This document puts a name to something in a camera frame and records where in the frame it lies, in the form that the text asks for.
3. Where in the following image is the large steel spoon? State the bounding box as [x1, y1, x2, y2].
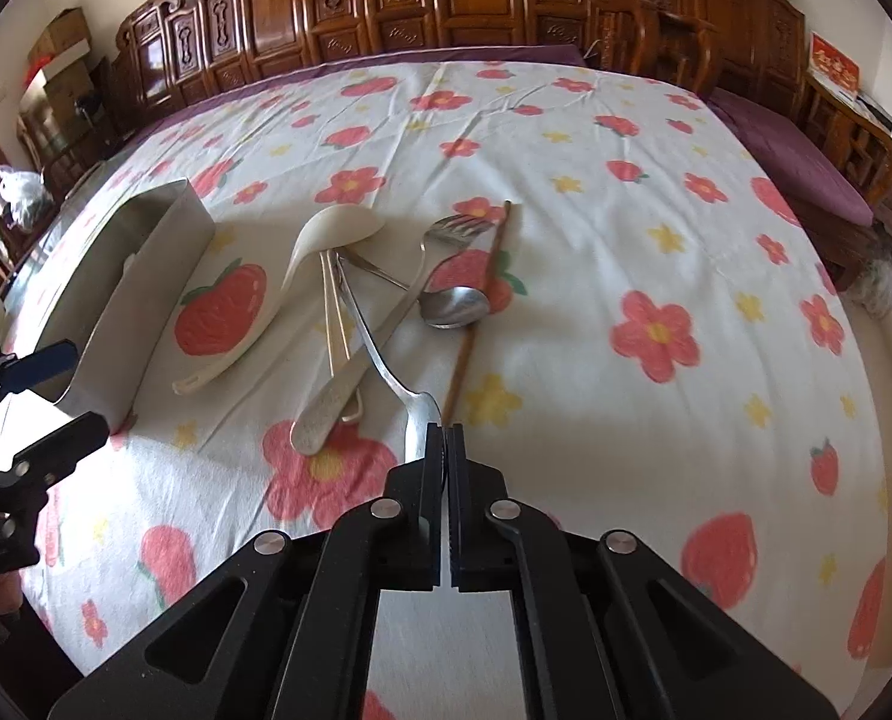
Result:
[332, 254, 441, 461]

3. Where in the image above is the white plastic soup spoon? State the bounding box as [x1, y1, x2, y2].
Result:
[172, 205, 384, 395]

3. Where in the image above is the person's left hand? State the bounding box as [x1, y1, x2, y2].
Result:
[0, 572, 23, 616]

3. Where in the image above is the steel table knife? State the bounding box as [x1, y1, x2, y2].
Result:
[290, 270, 428, 457]

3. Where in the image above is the grey metal utensil box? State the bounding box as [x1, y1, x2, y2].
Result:
[36, 181, 215, 429]

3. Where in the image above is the floral white tablecloth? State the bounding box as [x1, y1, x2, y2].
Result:
[13, 62, 887, 709]

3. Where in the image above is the small steel spoon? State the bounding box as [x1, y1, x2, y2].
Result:
[337, 247, 490, 330]

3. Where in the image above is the light bamboo chopstick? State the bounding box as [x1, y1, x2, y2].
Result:
[325, 250, 365, 425]
[319, 250, 342, 374]

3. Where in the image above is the cardboard boxes stack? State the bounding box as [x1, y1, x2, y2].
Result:
[19, 7, 94, 125]

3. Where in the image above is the steel fork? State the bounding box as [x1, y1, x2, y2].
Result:
[384, 213, 498, 332]

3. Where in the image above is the plastic bag on floor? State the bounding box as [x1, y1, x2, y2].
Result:
[845, 239, 892, 320]

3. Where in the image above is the purple seat cushion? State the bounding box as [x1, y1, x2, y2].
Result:
[707, 88, 874, 227]

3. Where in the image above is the carved wooden sofa bench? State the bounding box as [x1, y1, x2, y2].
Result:
[107, 0, 712, 140]

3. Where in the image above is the red calendar card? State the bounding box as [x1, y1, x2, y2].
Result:
[809, 31, 861, 103]

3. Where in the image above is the carved wooden armchair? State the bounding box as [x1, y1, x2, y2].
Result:
[649, 0, 892, 291]

